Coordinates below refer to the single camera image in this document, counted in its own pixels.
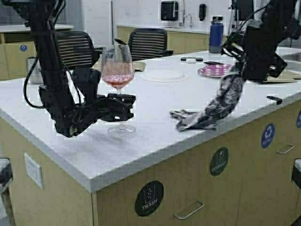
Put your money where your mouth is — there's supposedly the blue water bottle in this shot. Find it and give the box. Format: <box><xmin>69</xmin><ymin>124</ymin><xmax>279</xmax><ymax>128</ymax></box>
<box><xmin>209</xmin><ymin>16</ymin><xmax>224</xmax><ymax>54</ymax></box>

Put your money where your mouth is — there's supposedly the chrome kitchen faucet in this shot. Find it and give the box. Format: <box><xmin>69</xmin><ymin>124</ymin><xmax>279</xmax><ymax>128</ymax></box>
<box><xmin>172</xmin><ymin>0</ymin><xmax>194</xmax><ymax>28</ymax></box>

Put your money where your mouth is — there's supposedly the island cabinet body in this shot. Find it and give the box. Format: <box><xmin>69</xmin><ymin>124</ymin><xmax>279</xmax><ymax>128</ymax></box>
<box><xmin>0</xmin><ymin>96</ymin><xmax>301</xmax><ymax>226</ymax></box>

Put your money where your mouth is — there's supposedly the trash drawer metal handle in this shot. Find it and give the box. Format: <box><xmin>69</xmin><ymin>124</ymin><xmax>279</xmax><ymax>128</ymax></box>
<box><xmin>174</xmin><ymin>201</ymin><xmax>204</xmax><ymax>220</ymax></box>

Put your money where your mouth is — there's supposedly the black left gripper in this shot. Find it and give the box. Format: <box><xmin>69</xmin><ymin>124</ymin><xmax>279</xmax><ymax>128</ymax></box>
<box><xmin>39</xmin><ymin>68</ymin><xmax>136</xmax><ymax>137</ymax></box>

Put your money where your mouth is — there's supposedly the black wall soap dispenser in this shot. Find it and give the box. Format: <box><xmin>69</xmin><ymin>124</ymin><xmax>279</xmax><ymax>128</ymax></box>
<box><xmin>199</xmin><ymin>4</ymin><xmax>207</xmax><ymax>21</ymax></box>

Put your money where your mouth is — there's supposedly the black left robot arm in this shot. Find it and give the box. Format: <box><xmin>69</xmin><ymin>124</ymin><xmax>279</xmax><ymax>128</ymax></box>
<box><xmin>3</xmin><ymin>0</ymin><xmax>136</xmax><ymax>137</ymax></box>

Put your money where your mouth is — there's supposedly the black mesh chair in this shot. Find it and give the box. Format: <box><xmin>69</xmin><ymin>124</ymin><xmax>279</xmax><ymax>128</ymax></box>
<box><xmin>56</xmin><ymin>31</ymin><xmax>103</xmax><ymax>70</ymax></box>
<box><xmin>127</xmin><ymin>28</ymin><xmax>174</xmax><ymax>61</ymax></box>

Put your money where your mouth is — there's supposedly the steel tumbler cup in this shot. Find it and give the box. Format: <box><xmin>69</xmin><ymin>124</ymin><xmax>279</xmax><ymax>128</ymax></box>
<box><xmin>26</xmin><ymin>56</ymin><xmax>43</xmax><ymax>85</ymax></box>

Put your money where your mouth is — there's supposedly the recycle drawer metal handle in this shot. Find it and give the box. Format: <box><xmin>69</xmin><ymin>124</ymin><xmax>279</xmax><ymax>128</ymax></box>
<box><xmin>276</xmin><ymin>144</ymin><xmax>295</xmax><ymax>155</ymax></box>

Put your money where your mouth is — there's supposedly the black trash sticker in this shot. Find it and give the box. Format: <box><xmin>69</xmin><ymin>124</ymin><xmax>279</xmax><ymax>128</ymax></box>
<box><xmin>135</xmin><ymin>180</ymin><xmax>164</xmax><ymax>217</ymax></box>

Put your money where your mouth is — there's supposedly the blue recycle sticker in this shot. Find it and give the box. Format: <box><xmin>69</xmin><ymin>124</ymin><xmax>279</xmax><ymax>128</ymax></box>
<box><xmin>261</xmin><ymin>123</ymin><xmax>275</xmax><ymax>148</ymax></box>

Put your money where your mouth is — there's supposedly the left black mesh chair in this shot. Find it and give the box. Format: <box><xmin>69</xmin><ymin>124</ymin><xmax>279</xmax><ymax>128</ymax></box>
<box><xmin>56</xmin><ymin>31</ymin><xmax>103</xmax><ymax>70</ymax></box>

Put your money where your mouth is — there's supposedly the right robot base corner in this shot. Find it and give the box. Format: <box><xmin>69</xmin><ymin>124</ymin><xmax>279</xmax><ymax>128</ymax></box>
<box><xmin>292</xmin><ymin>159</ymin><xmax>301</xmax><ymax>189</ymax></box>

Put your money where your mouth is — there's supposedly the white plate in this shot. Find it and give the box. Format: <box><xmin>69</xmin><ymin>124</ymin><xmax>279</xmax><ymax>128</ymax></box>
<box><xmin>141</xmin><ymin>69</ymin><xmax>189</xmax><ymax>82</ymax></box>

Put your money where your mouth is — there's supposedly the flat cardboard piece left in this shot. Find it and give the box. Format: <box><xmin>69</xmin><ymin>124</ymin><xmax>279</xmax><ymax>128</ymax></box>
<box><xmin>133</xmin><ymin>61</ymin><xmax>146</xmax><ymax>72</ymax></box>

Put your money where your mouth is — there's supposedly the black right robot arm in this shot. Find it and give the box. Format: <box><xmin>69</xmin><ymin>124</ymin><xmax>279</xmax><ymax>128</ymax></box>
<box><xmin>206</xmin><ymin>0</ymin><xmax>301</xmax><ymax>115</ymax></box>

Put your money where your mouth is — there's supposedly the small black clip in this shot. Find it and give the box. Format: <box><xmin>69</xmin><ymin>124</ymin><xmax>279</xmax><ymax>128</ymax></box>
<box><xmin>267</xmin><ymin>96</ymin><xmax>283</xmax><ymax>105</ymax></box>

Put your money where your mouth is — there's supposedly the island stainless sink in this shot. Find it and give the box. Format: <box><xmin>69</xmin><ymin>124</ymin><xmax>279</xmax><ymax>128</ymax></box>
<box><xmin>282</xmin><ymin>52</ymin><xmax>301</xmax><ymax>72</ymax></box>

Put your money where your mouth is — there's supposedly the purple polka dot plate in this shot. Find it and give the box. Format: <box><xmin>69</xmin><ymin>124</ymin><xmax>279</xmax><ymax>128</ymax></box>
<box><xmin>198</xmin><ymin>64</ymin><xmax>232</xmax><ymax>78</ymax></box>

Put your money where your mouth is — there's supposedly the black compost sticker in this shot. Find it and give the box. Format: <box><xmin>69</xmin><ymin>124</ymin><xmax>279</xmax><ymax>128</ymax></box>
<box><xmin>209</xmin><ymin>147</ymin><xmax>229</xmax><ymax>177</ymax></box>

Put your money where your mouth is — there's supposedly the wine glass with rosé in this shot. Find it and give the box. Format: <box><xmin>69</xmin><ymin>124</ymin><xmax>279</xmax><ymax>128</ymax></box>
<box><xmin>101</xmin><ymin>44</ymin><xmax>135</xmax><ymax>138</ymax></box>

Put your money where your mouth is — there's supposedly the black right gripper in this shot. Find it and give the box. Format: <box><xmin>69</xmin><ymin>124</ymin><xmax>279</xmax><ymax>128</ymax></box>
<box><xmin>221</xmin><ymin>24</ymin><xmax>287</xmax><ymax>83</ymax></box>

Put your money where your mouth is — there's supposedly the black paper towel dispenser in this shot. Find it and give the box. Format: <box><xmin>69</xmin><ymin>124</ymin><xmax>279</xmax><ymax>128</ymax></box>
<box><xmin>160</xmin><ymin>0</ymin><xmax>179</xmax><ymax>21</ymax></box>

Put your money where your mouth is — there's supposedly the black white floral cloth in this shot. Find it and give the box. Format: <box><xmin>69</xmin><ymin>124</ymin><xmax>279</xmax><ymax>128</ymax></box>
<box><xmin>169</xmin><ymin>63</ymin><xmax>246</xmax><ymax>132</ymax></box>

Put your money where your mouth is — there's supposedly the black marker with white block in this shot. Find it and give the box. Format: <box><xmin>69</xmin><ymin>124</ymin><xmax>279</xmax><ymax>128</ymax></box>
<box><xmin>181</xmin><ymin>56</ymin><xmax>203</xmax><ymax>64</ymax></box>

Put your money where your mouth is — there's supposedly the island side outlet plate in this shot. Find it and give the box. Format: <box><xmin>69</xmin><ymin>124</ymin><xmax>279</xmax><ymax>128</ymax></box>
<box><xmin>24</xmin><ymin>153</ymin><xmax>44</xmax><ymax>189</ymax></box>

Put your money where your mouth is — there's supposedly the black pen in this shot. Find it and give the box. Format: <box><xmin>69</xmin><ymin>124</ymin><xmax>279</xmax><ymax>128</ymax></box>
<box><xmin>204</xmin><ymin>61</ymin><xmax>223</xmax><ymax>65</ymax></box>

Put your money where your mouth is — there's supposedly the right black mesh chair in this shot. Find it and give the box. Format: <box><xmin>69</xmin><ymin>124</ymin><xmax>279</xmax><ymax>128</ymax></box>
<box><xmin>127</xmin><ymin>28</ymin><xmax>174</xmax><ymax>61</ymax></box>

